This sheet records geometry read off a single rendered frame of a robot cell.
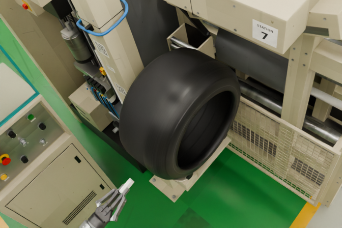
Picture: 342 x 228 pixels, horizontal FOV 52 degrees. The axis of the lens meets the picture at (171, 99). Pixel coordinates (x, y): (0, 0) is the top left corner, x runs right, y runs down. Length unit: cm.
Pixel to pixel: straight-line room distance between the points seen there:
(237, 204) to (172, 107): 147
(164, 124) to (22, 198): 111
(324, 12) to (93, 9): 77
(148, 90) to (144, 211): 150
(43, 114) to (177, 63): 84
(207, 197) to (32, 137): 133
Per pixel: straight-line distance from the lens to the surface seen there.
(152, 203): 273
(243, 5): 114
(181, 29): 197
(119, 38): 147
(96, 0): 133
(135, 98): 140
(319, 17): 121
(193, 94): 133
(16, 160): 204
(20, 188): 212
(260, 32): 117
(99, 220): 152
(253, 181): 271
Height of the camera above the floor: 251
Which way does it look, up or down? 53 degrees down
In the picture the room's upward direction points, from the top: 17 degrees counter-clockwise
